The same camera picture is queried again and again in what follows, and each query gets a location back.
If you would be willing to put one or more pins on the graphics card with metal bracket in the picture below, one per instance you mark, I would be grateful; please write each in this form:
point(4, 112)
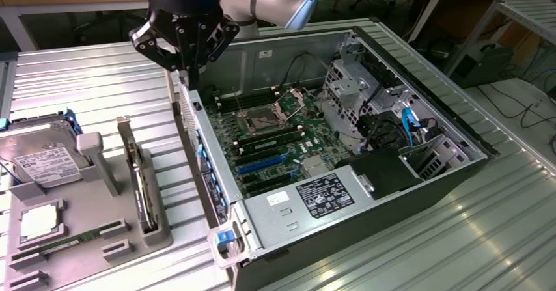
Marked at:
point(145, 200)

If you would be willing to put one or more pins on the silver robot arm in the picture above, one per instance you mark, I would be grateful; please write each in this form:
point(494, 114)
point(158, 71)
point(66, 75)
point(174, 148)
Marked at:
point(269, 1)

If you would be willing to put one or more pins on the long black expansion slot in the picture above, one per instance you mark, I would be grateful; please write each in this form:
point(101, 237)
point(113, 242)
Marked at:
point(256, 157)
point(264, 185)

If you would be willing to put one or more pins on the blue expansion slot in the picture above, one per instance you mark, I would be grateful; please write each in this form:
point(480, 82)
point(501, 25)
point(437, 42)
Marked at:
point(257, 166)

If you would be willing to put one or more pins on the short black expansion slot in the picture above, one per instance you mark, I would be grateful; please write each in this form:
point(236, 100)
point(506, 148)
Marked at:
point(249, 179)

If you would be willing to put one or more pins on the metal socket cover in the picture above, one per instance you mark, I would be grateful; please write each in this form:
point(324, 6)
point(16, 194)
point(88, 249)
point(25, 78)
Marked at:
point(289, 103)

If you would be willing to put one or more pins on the CPU socket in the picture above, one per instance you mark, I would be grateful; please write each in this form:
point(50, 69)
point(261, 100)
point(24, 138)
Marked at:
point(260, 121)

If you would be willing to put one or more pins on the silver drive cage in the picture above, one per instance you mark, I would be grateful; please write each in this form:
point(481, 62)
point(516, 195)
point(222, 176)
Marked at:
point(346, 89)

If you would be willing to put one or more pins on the green RAM stick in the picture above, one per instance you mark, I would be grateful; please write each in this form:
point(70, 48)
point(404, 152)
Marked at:
point(65, 243)
point(270, 144)

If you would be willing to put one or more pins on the green motherboard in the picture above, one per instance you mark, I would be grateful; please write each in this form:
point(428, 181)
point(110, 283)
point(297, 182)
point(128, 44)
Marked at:
point(308, 141)

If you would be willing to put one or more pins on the silver hard disk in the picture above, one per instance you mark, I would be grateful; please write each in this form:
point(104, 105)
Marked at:
point(38, 160)

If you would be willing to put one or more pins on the silver finned heat sink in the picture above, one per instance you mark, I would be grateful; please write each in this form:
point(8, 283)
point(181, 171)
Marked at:
point(314, 167)

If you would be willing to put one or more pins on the grey parts rack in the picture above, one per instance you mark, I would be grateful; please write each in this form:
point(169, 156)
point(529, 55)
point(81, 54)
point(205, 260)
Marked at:
point(94, 213)

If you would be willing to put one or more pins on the black plastic fan shroud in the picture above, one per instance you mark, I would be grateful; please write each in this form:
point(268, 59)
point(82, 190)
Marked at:
point(381, 170)

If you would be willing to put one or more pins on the silver power supply unit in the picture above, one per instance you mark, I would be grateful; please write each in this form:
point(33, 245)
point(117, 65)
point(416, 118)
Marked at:
point(273, 216)

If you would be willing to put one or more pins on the silver CPU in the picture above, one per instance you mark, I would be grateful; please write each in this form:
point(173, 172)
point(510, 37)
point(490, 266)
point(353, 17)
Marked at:
point(38, 221)

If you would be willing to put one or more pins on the black box on floor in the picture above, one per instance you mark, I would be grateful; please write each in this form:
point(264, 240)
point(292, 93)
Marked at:
point(481, 63)

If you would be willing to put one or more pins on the blue case latch tab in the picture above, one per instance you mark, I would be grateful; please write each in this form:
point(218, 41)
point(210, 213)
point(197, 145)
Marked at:
point(222, 237)

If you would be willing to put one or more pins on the silver disk bay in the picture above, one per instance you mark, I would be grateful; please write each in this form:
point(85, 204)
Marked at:
point(433, 160)

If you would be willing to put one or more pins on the open black PC case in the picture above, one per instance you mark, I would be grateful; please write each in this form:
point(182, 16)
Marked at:
point(390, 226)

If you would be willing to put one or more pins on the metal slat table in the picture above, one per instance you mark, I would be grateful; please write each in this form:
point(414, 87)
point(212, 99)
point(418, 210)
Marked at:
point(532, 12)

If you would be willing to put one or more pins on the blue disk bracket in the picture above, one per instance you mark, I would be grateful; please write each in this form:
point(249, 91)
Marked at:
point(72, 123)

